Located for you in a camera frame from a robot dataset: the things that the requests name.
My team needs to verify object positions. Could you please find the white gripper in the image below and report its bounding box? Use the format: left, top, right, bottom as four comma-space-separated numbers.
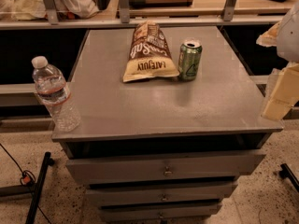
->
256, 2, 299, 120

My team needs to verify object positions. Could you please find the brown chip bag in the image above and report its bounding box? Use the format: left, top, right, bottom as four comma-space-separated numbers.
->
122, 21, 179, 82

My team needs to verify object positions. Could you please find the clear plastic water bottle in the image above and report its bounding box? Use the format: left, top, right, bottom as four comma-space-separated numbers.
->
32, 56, 80, 132

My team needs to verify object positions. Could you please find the green soda can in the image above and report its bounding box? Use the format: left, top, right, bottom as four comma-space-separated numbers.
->
178, 38, 203, 81

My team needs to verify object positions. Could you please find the black stand foot right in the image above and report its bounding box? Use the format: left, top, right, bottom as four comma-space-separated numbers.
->
278, 163, 299, 192

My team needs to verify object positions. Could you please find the top grey drawer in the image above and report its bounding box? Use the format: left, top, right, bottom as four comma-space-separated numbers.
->
66, 150, 265, 185

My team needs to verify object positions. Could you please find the grey drawer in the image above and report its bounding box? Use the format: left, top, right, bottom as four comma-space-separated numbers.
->
86, 181, 237, 206
66, 150, 265, 185
100, 202, 221, 222

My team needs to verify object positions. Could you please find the grey metal drawer cabinet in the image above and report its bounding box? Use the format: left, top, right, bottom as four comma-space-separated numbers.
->
53, 27, 282, 212

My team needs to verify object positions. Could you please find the bottom grey drawer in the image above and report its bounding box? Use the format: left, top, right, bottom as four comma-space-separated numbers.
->
100, 202, 221, 222

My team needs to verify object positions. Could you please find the middle grey drawer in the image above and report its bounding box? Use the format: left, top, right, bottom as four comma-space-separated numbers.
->
86, 181, 237, 206

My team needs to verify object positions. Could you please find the white cloth on shelf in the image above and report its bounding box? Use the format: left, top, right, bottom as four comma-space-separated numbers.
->
0, 0, 99, 21

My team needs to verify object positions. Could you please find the black stand leg left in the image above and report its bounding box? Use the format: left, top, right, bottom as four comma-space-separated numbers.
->
0, 152, 55, 224

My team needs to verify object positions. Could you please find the grey metal shelf rail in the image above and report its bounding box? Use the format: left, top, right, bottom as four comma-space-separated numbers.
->
0, 0, 297, 30

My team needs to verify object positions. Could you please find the black cable with orange clip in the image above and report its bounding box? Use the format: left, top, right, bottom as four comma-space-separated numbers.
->
0, 143, 54, 224

